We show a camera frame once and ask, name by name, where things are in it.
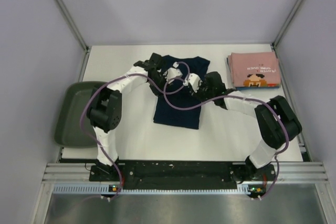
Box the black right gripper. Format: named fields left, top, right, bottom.
left=191, top=80, right=215, bottom=104

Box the navy blue t-shirt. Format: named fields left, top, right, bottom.
left=153, top=55, right=210, bottom=130

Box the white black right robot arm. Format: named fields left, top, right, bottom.
left=187, top=71, right=302, bottom=180

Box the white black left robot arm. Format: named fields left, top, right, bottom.
left=84, top=53, right=166, bottom=181

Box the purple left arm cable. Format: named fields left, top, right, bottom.
left=80, top=61, right=191, bottom=200

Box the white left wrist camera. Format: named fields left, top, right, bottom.
left=163, top=62, right=183, bottom=83

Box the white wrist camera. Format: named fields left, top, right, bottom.
left=183, top=73, right=203, bottom=97
left=163, top=62, right=183, bottom=83

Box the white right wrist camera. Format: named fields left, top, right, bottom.
left=183, top=73, right=203, bottom=97

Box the right aluminium frame post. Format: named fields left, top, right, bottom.
left=271, top=0, right=306, bottom=50

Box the aluminium frame post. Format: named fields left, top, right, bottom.
left=54, top=0, right=89, bottom=53
left=271, top=0, right=306, bottom=50

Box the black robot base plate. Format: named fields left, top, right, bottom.
left=89, top=159, right=276, bottom=190

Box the left aluminium frame post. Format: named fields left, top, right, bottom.
left=54, top=0, right=89, bottom=53

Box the aluminium front frame rail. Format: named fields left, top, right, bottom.
left=43, top=162, right=329, bottom=184

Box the light blue slotted cable duct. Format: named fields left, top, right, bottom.
left=52, top=184, right=261, bottom=196

